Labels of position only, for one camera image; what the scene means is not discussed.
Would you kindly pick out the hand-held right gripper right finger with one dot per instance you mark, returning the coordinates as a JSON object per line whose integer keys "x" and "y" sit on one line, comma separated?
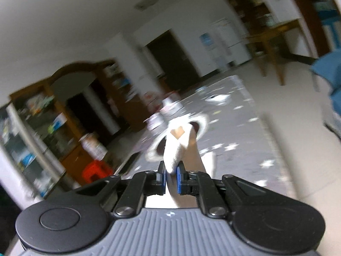
{"x": 180, "y": 181}

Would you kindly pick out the white fleece garment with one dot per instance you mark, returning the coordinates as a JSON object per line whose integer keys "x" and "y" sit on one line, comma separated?
{"x": 173, "y": 152}

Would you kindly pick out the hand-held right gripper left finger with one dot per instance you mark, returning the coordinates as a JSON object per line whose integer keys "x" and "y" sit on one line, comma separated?
{"x": 162, "y": 178}

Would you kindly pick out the blue cloth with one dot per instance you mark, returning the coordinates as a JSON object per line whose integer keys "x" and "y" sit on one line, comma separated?
{"x": 329, "y": 85}

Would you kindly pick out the wooden table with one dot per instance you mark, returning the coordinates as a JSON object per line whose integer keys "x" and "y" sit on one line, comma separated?
{"x": 274, "y": 36}

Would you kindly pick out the blue wall poster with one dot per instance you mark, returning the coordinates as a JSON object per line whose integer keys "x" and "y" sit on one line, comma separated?
{"x": 206, "y": 40}

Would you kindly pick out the wooden bookshelf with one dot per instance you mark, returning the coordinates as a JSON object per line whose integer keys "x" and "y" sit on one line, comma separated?
{"x": 48, "y": 128}

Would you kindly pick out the white red cardboard box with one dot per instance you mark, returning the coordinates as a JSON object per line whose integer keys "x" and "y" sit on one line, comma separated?
{"x": 157, "y": 104}

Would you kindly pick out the white refrigerator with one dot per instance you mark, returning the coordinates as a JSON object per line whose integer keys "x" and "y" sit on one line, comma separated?
{"x": 230, "y": 42}

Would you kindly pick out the red plastic stool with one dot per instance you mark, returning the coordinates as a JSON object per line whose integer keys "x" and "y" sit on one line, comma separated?
{"x": 94, "y": 173}

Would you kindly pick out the dark wooden cabinet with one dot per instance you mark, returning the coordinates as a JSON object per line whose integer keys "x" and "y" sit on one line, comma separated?
{"x": 253, "y": 2}

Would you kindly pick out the grey printed blanket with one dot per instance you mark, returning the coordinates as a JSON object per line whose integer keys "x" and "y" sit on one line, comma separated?
{"x": 239, "y": 128}

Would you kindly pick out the white tin can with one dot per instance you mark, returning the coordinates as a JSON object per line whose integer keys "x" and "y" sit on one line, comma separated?
{"x": 93, "y": 145}

